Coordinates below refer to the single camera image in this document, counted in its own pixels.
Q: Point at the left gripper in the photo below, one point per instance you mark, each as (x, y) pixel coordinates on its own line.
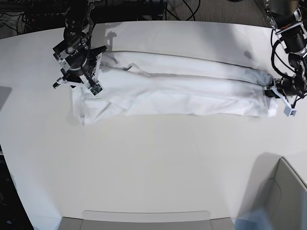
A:
(287, 87)

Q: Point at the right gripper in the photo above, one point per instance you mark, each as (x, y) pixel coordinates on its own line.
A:
(79, 65)

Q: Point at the white T-shirt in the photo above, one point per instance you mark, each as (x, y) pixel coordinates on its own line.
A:
(137, 83)

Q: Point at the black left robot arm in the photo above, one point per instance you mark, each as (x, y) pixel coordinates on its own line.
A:
(286, 18)

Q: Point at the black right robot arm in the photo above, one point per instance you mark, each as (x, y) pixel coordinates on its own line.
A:
(79, 25)

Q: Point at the grey laptop corner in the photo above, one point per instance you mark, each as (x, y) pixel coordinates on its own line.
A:
(4, 94)

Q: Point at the grey cardboard box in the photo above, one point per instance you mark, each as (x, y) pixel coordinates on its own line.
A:
(281, 201)

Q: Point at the blue translucent object corner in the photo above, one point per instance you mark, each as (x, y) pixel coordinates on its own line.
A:
(251, 220)

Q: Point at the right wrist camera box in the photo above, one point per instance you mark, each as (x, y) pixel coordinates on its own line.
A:
(96, 89)

